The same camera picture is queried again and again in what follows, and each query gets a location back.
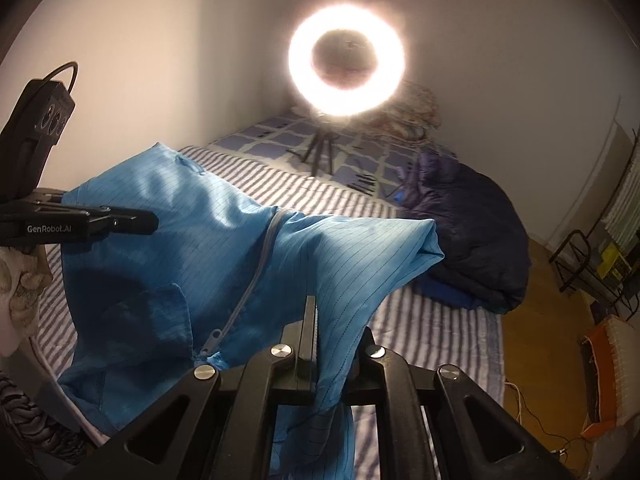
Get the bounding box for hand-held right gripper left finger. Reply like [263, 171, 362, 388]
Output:
[65, 295, 321, 480]

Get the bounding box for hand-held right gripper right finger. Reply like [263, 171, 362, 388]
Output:
[344, 327, 577, 480]

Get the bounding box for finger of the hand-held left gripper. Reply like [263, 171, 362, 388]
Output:
[99, 205, 160, 237]

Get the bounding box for light blue jacket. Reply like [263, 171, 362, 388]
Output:
[57, 142, 446, 480]

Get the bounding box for black clothes rack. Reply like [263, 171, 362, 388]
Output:
[548, 127, 640, 306]

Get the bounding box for person's left hand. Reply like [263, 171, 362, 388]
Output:
[0, 247, 53, 358]

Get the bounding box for grey striped bed sheet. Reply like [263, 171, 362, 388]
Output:
[30, 145, 503, 480]

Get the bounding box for blue folded garment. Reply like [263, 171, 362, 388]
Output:
[392, 187, 481, 311]

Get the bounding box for blue checked bed sheet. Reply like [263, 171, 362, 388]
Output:
[207, 112, 458, 201]

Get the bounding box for dark navy padded jacket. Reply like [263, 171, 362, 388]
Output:
[400, 150, 532, 316]

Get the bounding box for black tripod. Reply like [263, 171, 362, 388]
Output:
[287, 112, 341, 177]

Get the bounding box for floral folded quilt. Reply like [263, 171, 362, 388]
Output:
[360, 80, 443, 148]

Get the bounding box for yellow box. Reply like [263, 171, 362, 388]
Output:
[600, 237, 633, 281]

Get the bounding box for striped hanging towel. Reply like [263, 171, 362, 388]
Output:
[600, 160, 640, 246]

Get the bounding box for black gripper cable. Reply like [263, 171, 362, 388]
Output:
[42, 61, 79, 92]

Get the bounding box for white floor cables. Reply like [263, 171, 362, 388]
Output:
[502, 380, 591, 466]

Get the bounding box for ring light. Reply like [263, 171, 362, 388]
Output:
[287, 6, 406, 116]

